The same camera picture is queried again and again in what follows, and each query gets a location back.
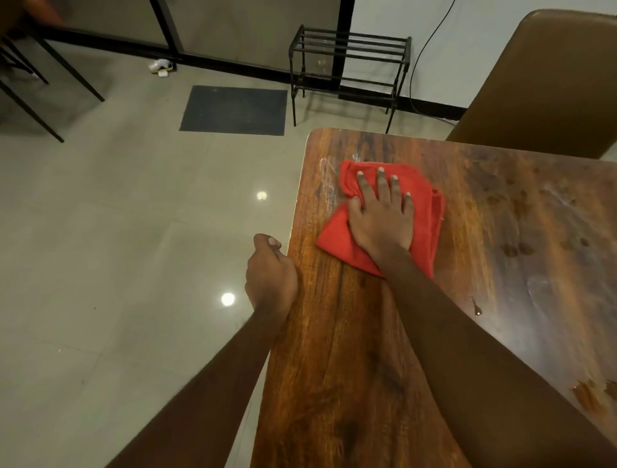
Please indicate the black metal-legged chair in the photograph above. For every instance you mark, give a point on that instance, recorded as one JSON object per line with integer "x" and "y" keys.
{"x": 33, "y": 72}

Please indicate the white and yellow sponge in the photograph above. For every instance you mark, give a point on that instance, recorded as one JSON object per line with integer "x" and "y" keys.
{"x": 161, "y": 66}

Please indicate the person's left thumb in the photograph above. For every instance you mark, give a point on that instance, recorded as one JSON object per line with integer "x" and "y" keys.
{"x": 269, "y": 242}

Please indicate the brown padded chair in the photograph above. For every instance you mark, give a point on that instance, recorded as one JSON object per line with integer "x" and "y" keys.
{"x": 540, "y": 87}

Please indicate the person's left hand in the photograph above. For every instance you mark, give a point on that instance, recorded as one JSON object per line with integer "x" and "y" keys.
{"x": 270, "y": 279}

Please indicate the black framed glass partition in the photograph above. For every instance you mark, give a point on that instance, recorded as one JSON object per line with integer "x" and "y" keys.
{"x": 193, "y": 48}

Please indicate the dark grey floor mat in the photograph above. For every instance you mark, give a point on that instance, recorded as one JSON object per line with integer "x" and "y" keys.
{"x": 234, "y": 110}

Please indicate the person's right thumb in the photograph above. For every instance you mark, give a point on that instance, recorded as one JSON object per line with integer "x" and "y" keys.
{"x": 355, "y": 206}

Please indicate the red cleaning cloth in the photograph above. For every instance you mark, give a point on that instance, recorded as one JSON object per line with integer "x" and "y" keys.
{"x": 424, "y": 202}

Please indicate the person's right hand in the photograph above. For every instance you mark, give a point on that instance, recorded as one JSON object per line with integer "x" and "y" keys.
{"x": 382, "y": 222}

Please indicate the black metal shoe rack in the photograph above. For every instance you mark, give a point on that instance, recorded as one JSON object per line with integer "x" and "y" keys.
{"x": 349, "y": 72}

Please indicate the person's right forearm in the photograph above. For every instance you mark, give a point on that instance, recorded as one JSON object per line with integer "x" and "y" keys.
{"x": 482, "y": 366}

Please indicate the person's left forearm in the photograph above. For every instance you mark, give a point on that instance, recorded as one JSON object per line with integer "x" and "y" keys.
{"x": 202, "y": 400}

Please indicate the person's right middle finger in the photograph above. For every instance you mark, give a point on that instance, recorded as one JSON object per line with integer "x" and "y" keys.
{"x": 382, "y": 184}

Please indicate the person's right little finger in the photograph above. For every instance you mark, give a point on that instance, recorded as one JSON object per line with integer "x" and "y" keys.
{"x": 408, "y": 202}

